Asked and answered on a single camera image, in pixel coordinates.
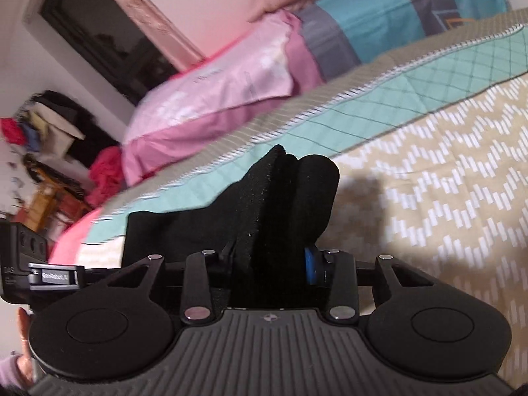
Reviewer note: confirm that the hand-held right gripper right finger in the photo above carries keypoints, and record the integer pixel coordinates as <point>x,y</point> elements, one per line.
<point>313,266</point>

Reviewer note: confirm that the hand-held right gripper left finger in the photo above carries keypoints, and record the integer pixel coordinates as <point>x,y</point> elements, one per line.
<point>202,266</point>

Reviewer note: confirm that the black pants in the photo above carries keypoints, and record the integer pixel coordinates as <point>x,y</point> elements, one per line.
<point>280,214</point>

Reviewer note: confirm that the person's left forearm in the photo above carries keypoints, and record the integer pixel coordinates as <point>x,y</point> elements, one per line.
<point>10,371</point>

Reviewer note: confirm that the person's left hand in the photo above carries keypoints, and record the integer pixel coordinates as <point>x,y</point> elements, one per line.
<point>24,338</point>

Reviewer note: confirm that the pink bed sheet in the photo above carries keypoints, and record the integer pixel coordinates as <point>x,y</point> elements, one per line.
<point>76,235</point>

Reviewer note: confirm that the wooden furniture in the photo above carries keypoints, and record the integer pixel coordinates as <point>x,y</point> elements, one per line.
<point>53,202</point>

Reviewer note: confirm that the red crumpled cloth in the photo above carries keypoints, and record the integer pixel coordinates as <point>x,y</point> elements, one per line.
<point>107,173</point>

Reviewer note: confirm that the chevron patterned bed blanket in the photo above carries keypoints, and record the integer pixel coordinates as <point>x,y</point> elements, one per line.
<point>433,181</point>

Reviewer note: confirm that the pink pillow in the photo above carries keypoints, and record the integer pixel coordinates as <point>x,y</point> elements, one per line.
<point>214,95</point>

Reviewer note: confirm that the dark window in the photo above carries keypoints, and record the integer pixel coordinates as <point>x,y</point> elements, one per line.
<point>107,33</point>

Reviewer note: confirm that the beige curtain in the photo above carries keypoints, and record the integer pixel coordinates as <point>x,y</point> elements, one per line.
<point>144,12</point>

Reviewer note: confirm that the blue grey striped pillow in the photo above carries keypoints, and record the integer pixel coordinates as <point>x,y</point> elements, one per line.
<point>392,12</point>

